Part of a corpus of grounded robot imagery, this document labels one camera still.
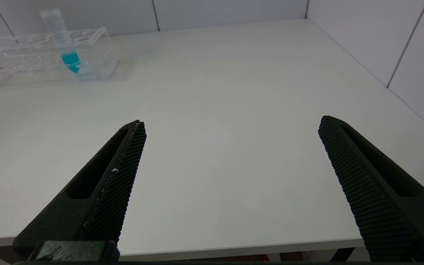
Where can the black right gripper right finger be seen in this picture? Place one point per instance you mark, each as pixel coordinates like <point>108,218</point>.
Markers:
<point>381,195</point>

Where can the test tube with blue pigment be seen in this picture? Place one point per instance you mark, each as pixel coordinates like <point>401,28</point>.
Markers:
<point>70,60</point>

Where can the clear acrylic test tube rack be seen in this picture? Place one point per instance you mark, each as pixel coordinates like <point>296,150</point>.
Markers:
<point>20,66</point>

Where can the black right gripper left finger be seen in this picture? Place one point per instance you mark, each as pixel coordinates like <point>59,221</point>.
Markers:
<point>98,198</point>

